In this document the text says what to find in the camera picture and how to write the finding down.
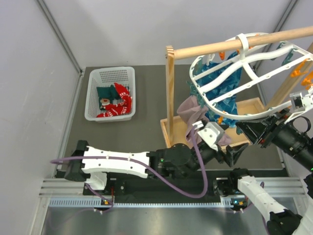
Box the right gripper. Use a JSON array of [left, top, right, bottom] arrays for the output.
[[235, 105, 313, 169]]

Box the white clip hanger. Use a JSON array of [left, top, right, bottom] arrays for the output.
[[189, 48, 313, 122]]

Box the red patterned sock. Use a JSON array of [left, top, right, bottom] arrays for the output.
[[114, 83, 132, 115], [97, 103, 131, 118]]

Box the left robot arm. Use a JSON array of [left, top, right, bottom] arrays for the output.
[[65, 141, 248, 182]]

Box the blue patterned cloth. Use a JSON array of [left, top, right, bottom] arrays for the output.
[[195, 52, 244, 128]]

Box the wooden rack stand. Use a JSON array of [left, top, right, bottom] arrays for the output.
[[162, 26, 313, 146]]

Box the mauve cloth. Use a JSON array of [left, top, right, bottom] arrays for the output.
[[176, 94, 232, 147]]

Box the red patterned sock in basket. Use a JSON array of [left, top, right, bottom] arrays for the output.
[[97, 103, 131, 118]]

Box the white plastic basket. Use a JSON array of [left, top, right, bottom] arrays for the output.
[[85, 67, 135, 122]]

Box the green reindeer sock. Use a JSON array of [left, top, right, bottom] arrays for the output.
[[99, 98, 116, 110]]

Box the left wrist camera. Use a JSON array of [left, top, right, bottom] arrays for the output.
[[192, 121, 224, 151]]

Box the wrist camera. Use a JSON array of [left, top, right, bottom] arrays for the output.
[[192, 121, 224, 151], [284, 87, 313, 124]]

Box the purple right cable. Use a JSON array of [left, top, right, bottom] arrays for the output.
[[241, 181, 267, 235]]

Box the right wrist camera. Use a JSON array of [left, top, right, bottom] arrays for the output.
[[284, 87, 313, 124]]

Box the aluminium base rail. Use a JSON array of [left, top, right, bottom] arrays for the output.
[[39, 177, 304, 209]]

